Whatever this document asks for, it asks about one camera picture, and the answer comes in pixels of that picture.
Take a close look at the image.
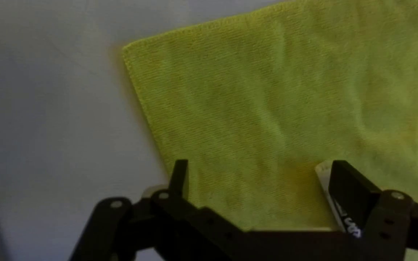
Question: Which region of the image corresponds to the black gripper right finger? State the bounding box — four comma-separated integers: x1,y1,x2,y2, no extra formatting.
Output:
331,159,418,261

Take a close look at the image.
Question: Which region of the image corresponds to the green microfibre towel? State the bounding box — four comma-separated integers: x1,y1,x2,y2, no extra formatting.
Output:
120,0,418,261

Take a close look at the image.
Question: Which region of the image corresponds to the black marker with white cap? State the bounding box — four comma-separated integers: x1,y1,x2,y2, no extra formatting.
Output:
313,160,365,240

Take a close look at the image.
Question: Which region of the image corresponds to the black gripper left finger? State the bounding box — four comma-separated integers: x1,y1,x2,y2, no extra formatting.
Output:
68,158,246,261

